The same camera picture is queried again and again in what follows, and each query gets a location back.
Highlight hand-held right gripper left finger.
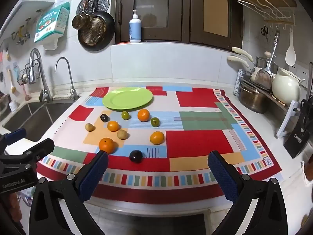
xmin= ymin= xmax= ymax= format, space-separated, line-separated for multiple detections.
xmin=29 ymin=150 xmax=109 ymax=235

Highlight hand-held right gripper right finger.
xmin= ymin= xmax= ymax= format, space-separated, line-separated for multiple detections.
xmin=207 ymin=150 xmax=288 ymax=235

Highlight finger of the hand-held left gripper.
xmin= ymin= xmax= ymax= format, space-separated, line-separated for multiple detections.
xmin=0 ymin=138 xmax=55 ymax=169
xmin=0 ymin=128 xmax=27 ymax=153

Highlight green plate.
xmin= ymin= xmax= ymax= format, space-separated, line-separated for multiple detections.
xmin=102 ymin=87 xmax=154 ymax=110

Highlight steel sink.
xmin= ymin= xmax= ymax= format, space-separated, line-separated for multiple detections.
xmin=0 ymin=99 xmax=74 ymax=142

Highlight colourful patchwork tablecloth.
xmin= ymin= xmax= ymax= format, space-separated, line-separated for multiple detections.
xmin=36 ymin=86 xmax=283 ymax=205

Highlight tall chrome kitchen faucet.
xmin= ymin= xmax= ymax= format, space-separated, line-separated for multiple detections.
xmin=29 ymin=48 xmax=53 ymax=103

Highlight slim gooseneck faucet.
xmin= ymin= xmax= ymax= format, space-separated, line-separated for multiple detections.
xmin=55 ymin=57 xmax=80 ymax=101

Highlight large steel pot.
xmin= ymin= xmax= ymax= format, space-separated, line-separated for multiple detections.
xmin=238 ymin=82 xmax=269 ymax=114

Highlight black knife block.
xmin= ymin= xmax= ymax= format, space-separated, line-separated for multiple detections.
xmin=284 ymin=99 xmax=313 ymax=159

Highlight metal skimmer ladle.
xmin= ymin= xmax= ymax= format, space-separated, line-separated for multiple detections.
xmin=255 ymin=29 xmax=280 ymax=90

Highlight white ceramic teapot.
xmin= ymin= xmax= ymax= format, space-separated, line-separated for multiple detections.
xmin=272 ymin=69 xmax=306 ymax=104

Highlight paper towel pack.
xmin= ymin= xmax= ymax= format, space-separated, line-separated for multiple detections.
xmin=34 ymin=1 xmax=71 ymax=43

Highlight steel saucepan with lid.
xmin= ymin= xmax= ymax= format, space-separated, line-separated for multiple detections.
xmin=254 ymin=51 xmax=278 ymax=75

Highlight small brass pan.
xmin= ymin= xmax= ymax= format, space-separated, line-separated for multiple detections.
xmin=72 ymin=13 xmax=91 ymax=31

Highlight white rice spoon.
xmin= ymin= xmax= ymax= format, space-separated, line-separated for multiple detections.
xmin=285 ymin=28 xmax=296 ymax=66

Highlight black frying pan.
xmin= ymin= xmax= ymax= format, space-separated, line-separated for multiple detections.
xmin=77 ymin=0 xmax=115 ymax=52

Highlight brown framed glass door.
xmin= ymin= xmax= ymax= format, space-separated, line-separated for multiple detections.
xmin=189 ymin=0 xmax=244 ymax=52
xmin=115 ymin=0 xmax=190 ymax=43

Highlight white pump soap bottle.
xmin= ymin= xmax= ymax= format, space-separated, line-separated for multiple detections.
xmin=129 ymin=9 xmax=142 ymax=43

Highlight round metal steamer rack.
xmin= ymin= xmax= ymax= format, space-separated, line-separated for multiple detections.
xmin=76 ymin=0 xmax=111 ymax=15

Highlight wooden handled dish brush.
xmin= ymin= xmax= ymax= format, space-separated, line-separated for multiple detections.
xmin=7 ymin=70 xmax=17 ymax=94

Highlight wire sponge basket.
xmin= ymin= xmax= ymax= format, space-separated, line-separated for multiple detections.
xmin=17 ymin=62 xmax=41 ymax=86

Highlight white-handled pan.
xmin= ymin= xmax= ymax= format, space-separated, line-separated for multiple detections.
xmin=231 ymin=47 xmax=254 ymax=62
xmin=227 ymin=56 xmax=250 ymax=68

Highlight white wall socket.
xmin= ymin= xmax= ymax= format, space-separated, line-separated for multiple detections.
xmin=292 ymin=65 xmax=309 ymax=89

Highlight white wire hanging rack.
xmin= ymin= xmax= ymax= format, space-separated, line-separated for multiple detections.
xmin=237 ymin=0 xmax=295 ymax=25

